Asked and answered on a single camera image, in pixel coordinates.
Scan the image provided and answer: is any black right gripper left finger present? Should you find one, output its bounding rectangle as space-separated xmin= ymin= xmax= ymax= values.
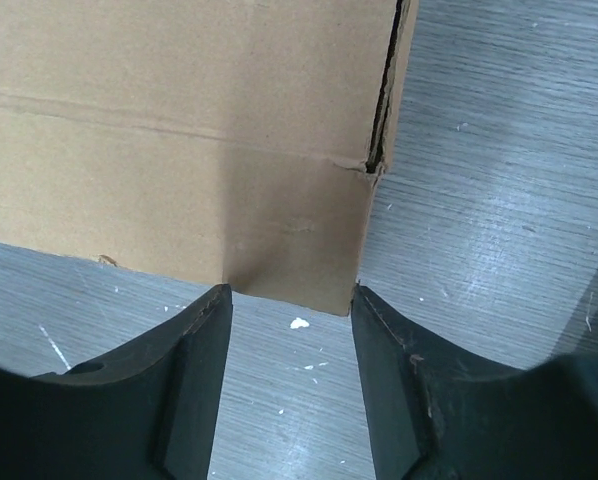
xmin=0 ymin=284 xmax=233 ymax=479

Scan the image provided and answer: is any brown cardboard box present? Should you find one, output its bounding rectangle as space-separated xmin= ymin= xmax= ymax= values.
xmin=0 ymin=1 xmax=418 ymax=316

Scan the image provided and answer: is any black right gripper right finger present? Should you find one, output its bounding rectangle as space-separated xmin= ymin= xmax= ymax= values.
xmin=351 ymin=285 xmax=598 ymax=479

